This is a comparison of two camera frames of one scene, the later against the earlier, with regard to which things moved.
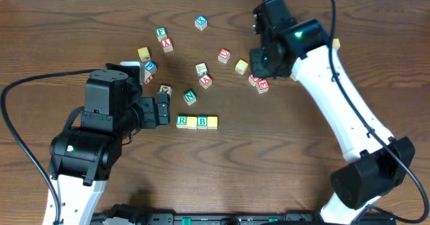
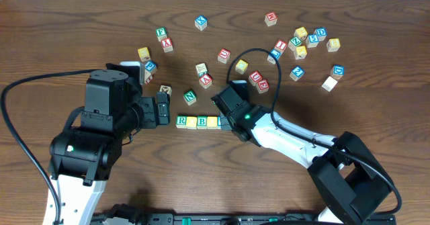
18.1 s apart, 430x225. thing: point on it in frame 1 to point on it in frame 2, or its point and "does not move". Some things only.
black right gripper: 261,64 to 227,109
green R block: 181,121 does not move
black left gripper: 162,108 does not move
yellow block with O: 191,122 does not move
